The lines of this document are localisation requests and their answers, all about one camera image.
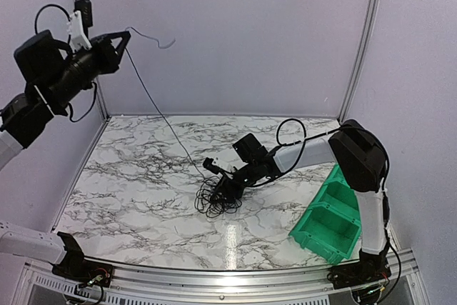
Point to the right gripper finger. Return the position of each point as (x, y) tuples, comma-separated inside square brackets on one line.
[(220, 191), (233, 198)]

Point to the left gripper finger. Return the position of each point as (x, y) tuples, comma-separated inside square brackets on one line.
[(119, 50), (124, 36)]

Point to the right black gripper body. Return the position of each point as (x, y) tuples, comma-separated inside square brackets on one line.
[(243, 185)]

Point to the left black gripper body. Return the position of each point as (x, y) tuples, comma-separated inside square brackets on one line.
[(106, 63)]

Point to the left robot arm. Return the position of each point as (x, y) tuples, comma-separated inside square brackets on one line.
[(55, 72)]

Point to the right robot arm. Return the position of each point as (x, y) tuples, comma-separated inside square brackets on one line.
[(364, 164)]

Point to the green three-compartment bin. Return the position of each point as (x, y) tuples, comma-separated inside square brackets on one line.
[(330, 225)]

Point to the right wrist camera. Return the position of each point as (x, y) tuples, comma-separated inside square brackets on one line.
[(218, 166)]

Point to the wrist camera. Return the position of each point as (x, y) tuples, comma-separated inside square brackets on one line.
[(218, 166), (80, 20)]

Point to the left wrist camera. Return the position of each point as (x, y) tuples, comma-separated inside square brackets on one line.
[(80, 20)]

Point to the left aluminium frame post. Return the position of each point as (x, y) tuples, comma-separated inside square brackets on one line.
[(88, 65)]

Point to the aluminium frame post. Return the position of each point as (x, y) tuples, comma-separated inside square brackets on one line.
[(88, 65), (366, 34)]

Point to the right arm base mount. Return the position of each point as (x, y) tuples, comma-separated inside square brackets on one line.
[(369, 268)]

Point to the front aluminium rail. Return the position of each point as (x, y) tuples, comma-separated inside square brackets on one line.
[(155, 285)]

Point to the right aluminium frame post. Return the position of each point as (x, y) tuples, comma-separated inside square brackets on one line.
[(366, 34)]

